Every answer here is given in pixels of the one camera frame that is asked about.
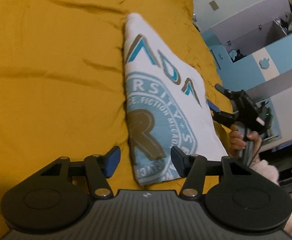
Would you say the white Nevada sweatshirt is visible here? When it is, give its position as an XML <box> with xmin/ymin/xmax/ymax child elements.
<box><xmin>124</xmin><ymin>13</ymin><xmax>226</xmax><ymax>186</ymax></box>

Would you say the person right hand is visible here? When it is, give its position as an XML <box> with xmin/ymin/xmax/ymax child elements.
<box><xmin>228</xmin><ymin>124</ymin><xmax>262</xmax><ymax>159</ymax></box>

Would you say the mustard yellow bed cover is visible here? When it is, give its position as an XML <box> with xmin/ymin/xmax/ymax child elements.
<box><xmin>0</xmin><ymin>0</ymin><xmax>236</xmax><ymax>240</ymax></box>

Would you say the blue white wardrobe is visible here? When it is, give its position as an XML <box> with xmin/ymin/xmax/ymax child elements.
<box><xmin>202</xmin><ymin>0</ymin><xmax>292</xmax><ymax>150</ymax></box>

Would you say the beige wall switch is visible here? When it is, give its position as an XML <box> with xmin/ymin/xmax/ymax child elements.
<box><xmin>209</xmin><ymin>1</ymin><xmax>219</xmax><ymax>11</ymax></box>

